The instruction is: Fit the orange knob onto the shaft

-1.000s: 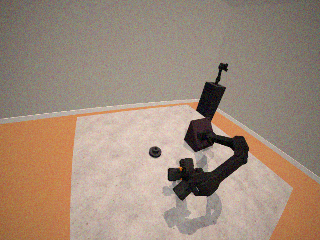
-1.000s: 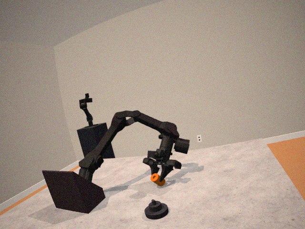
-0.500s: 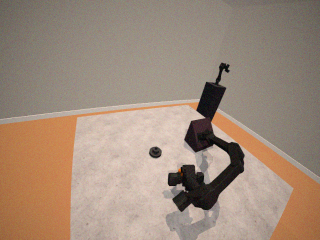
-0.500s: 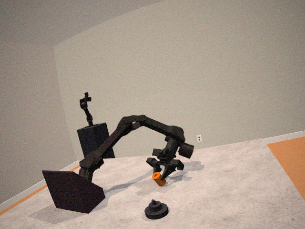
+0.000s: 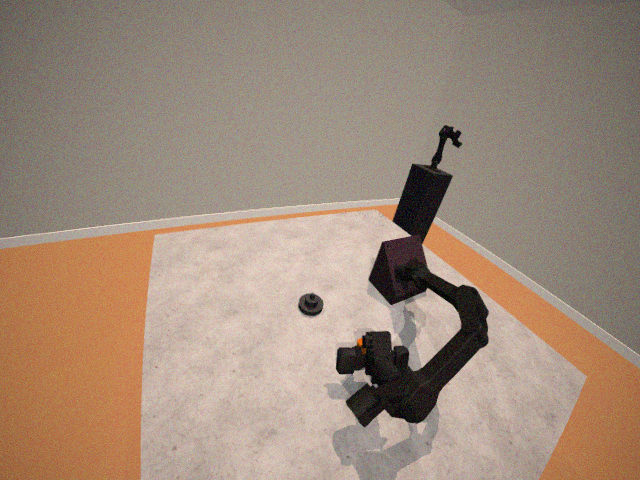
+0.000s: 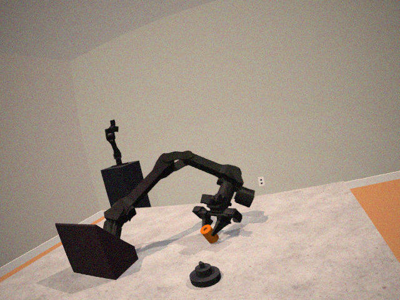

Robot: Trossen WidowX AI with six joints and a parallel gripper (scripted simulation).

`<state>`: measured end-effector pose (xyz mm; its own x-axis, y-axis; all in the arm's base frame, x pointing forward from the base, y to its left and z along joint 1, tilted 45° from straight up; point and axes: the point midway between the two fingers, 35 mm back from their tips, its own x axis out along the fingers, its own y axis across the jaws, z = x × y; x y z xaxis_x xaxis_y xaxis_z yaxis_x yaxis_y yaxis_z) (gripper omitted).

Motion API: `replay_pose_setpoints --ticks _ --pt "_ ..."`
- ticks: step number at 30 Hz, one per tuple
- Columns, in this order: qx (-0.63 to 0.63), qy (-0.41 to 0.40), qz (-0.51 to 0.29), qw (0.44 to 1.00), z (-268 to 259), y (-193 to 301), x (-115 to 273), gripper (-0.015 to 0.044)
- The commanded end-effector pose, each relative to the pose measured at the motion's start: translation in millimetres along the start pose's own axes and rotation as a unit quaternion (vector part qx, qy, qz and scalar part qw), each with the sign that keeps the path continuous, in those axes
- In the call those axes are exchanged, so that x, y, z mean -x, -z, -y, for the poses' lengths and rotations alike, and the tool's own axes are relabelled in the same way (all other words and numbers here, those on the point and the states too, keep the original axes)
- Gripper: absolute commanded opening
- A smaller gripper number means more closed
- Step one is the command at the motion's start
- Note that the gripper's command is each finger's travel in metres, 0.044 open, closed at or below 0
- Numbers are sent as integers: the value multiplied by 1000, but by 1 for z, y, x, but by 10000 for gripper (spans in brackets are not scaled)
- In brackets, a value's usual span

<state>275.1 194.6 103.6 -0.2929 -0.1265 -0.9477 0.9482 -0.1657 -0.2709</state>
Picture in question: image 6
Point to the orange knob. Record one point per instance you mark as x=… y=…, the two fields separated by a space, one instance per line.
x=206 y=232

